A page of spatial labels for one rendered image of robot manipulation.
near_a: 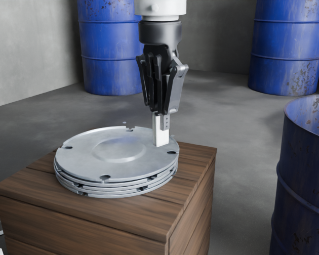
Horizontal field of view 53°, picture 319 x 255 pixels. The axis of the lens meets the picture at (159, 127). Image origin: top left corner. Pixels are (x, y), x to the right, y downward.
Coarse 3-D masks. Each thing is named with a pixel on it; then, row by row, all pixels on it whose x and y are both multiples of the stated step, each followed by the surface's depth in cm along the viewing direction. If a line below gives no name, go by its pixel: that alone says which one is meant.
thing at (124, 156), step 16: (112, 128) 89; (128, 128) 90; (144, 128) 88; (64, 144) 79; (80, 144) 79; (96, 144) 79; (112, 144) 78; (128, 144) 78; (144, 144) 79; (176, 144) 79; (64, 160) 71; (80, 160) 71; (96, 160) 71; (112, 160) 71; (128, 160) 71; (144, 160) 71; (160, 160) 71; (80, 176) 64; (96, 176) 65; (112, 176) 65; (128, 176) 65; (144, 176) 64
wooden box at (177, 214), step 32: (96, 128) 99; (192, 160) 79; (0, 192) 68; (32, 192) 66; (64, 192) 66; (160, 192) 66; (192, 192) 67; (32, 224) 67; (64, 224) 63; (96, 224) 60; (128, 224) 56; (160, 224) 56; (192, 224) 71
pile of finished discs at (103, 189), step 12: (60, 168) 69; (168, 168) 68; (60, 180) 68; (72, 180) 65; (84, 180) 65; (132, 180) 65; (144, 180) 64; (156, 180) 66; (168, 180) 69; (96, 192) 63; (108, 192) 63; (120, 192) 63; (132, 192) 65; (144, 192) 65
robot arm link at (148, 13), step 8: (136, 0) 51; (144, 0) 50; (152, 0) 49; (160, 0) 49; (168, 0) 49; (176, 0) 50; (184, 0) 52; (136, 8) 52; (144, 8) 50; (152, 8) 49; (160, 8) 50; (168, 8) 50; (176, 8) 51; (184, 8) 52; (144, 16) 53; (152, 16) 52; (160, 16) 51; (168, 16) 52; (176, 16) 53
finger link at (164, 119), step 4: (172, 112) 58; (160, 116) 60; (164, 116) 59; (168, 116) 60; (160, 120) 61; (164, 120) 60; (168, 120) 60; (160, 124) 61; (164, 124) 60; (168, 124) 61; (160, 128) 61; (164, 128) 60; (168, 128) 61
